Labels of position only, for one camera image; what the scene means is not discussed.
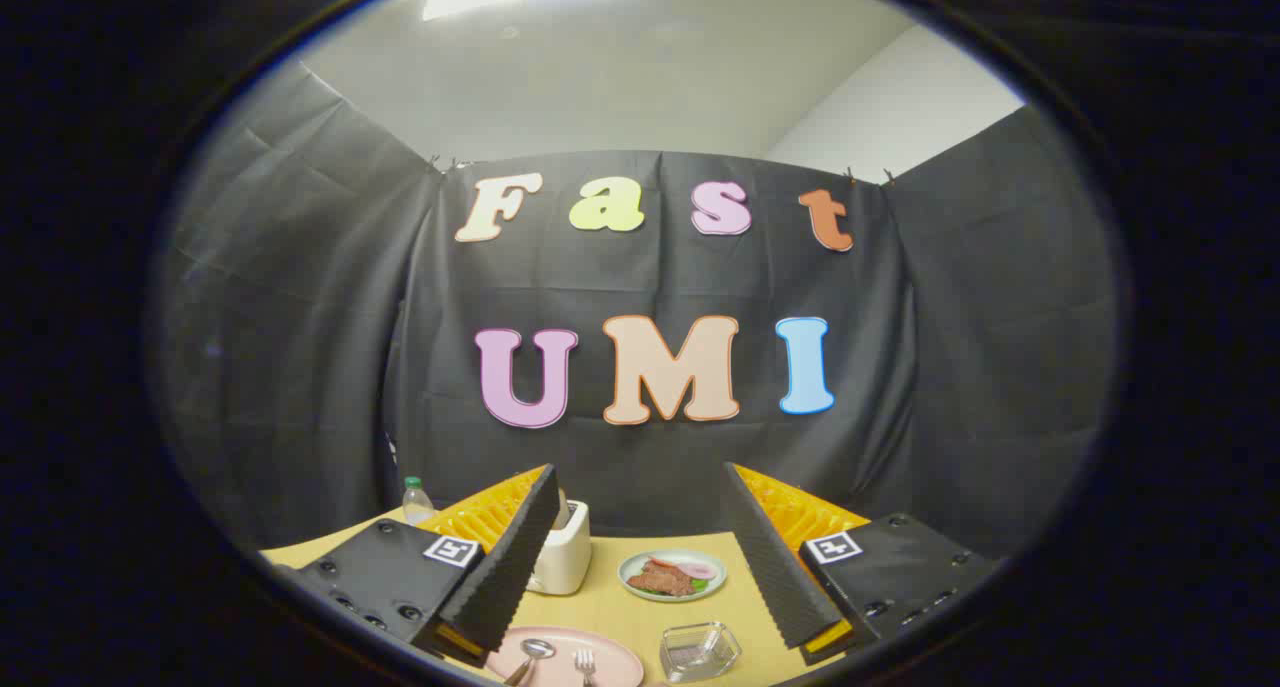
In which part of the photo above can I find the brown steak piece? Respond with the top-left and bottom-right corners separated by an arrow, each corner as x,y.
628,559 -> 696,597

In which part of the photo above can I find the pale green oval plate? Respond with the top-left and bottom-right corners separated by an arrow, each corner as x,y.
618,550 -> 727,603

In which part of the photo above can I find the cream white toaster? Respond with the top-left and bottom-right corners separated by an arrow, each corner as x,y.
527,500 -> 592,596

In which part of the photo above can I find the clear square glass dish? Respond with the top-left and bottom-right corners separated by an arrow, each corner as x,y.
659,622 -> 742,684

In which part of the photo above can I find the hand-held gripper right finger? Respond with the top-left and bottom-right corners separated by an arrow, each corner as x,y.
722,462 -> 1001,666

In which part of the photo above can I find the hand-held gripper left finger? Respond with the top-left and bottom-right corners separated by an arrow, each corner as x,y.
275,464 -> 563,668

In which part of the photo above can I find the metal spoon with brown handle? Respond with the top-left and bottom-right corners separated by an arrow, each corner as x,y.
503,639 -> 556,687

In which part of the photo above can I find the black backdrop cloth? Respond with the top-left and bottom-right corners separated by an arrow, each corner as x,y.
160,62 -> 1116,558

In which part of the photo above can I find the pink round plate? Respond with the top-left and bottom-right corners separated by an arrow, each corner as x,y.
487,626 -> 645,687

